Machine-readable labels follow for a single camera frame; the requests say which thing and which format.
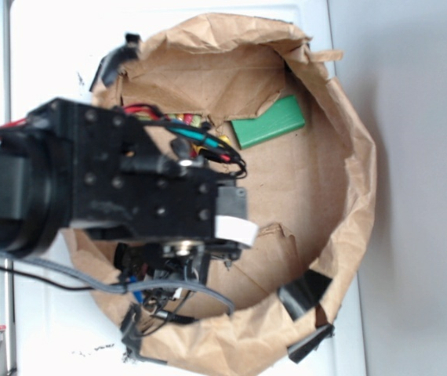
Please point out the white plastic tray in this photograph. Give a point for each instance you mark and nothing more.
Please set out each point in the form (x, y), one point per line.
(56, 47)

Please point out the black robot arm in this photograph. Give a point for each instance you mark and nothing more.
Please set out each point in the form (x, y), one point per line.
(32, 200)

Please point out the green rectangular block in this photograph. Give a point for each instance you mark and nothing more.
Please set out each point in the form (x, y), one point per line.
(282, 117)

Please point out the multicolour rope ring toy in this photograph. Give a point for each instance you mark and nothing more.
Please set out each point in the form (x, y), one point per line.
(186, 118)

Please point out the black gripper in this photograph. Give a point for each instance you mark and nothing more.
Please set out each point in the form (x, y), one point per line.
(168, 195)

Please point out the brown paper bag bin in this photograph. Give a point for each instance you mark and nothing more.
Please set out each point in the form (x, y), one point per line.
(312, 192)

